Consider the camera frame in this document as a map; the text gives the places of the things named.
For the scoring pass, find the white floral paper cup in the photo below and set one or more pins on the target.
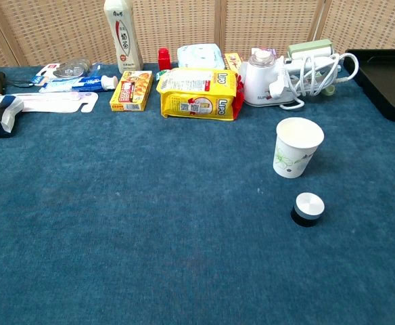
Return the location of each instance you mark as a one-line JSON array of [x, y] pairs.
[[295, 159]]

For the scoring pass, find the yellow Lipo snack bag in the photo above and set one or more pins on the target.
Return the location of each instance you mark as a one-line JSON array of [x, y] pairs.
[[197, 94]]

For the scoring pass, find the blue carpet table cloth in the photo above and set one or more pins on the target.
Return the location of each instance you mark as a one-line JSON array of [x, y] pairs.
[[150, 220]]

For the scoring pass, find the small green gum pack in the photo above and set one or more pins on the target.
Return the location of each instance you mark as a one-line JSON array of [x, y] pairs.
[[160, 75]]

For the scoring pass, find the yellow orange food box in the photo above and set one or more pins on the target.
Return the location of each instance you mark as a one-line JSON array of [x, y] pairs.
[[132, 91]]

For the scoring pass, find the light blue wet wipes pack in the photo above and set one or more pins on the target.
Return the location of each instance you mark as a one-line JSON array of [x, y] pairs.
[[199, 55]]

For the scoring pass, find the narrow red yellow box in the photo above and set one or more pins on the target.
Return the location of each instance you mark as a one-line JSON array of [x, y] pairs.
[[233, 61]]

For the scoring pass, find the small red block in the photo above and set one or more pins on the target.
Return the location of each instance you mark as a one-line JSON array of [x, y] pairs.
[[163, 58]]

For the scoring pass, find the small white lid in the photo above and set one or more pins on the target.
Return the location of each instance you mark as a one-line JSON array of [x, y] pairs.
[[308, 204]]

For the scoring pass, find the blue white toothpaste tube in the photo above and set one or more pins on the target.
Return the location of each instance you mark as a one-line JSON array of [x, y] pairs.
[[79, 84]]

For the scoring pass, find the milk tea bottle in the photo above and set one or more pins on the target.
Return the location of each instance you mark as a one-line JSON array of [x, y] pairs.
[[123, 40]]

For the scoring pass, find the white toothbrush card package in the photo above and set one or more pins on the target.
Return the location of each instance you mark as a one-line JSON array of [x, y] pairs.
[[52, 101]]

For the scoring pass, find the clear blister pack red label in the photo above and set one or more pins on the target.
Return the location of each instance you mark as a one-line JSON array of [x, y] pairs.
[[69, 67]]

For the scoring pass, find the green lint roller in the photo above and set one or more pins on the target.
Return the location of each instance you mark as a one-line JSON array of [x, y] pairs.
[[309, 47]]

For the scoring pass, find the wicker folding screen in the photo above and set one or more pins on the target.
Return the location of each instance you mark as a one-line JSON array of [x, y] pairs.
[[48, 30]]

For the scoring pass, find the black plastic tray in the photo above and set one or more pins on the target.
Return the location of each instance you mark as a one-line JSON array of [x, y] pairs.
[[387, 81]]

